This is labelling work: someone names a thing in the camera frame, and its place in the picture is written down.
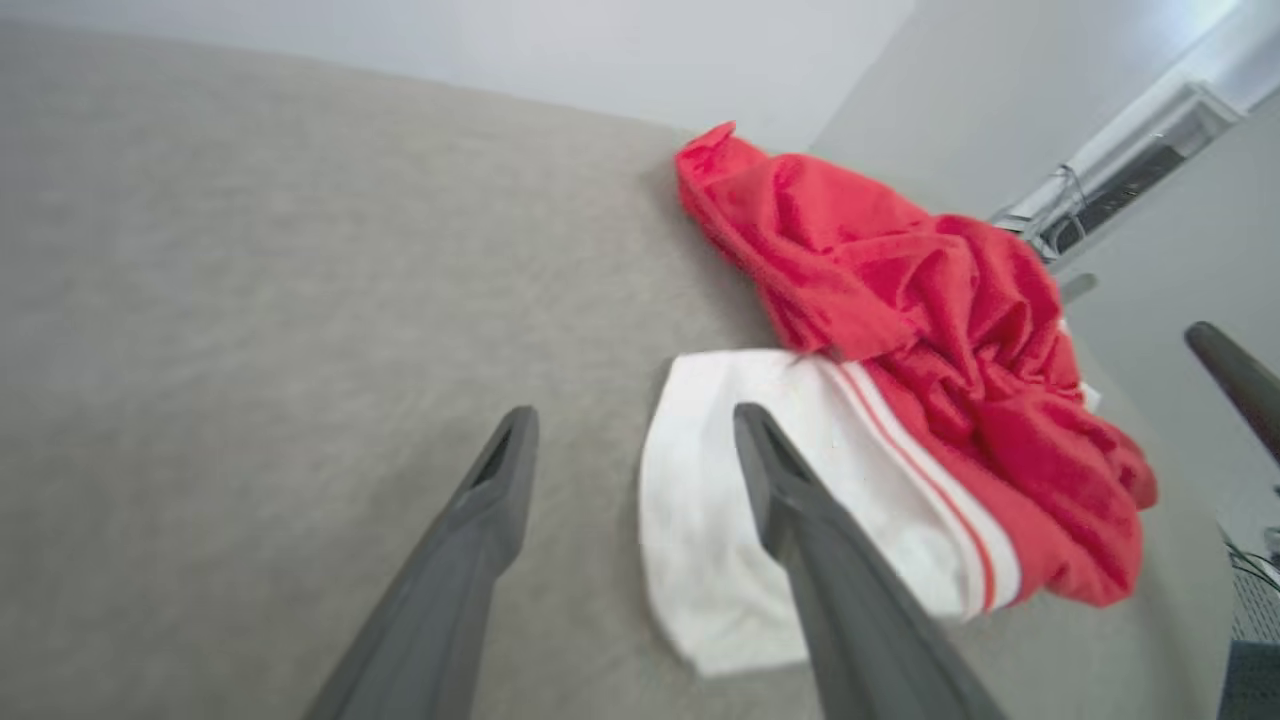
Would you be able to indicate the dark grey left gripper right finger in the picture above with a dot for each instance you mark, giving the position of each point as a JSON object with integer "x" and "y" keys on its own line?
{"x": 850, "y": 610}

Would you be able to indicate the red and white garment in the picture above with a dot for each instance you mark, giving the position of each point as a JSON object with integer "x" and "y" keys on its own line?
{"x": 930, "y": 370}

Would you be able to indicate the grey metal bracket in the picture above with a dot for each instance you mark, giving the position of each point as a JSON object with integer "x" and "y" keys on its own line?
{"x": 1140, "y": 160}

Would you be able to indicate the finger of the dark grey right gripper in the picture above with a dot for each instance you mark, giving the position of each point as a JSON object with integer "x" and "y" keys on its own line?
{"x": 1245, "y": 380}

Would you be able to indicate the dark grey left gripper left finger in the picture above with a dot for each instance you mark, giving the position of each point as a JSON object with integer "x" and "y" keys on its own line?
{"x": 440, "y": 600}

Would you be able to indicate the grey fabric sofa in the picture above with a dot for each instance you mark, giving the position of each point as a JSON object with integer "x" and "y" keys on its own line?
{"x": 300, "y": 320}

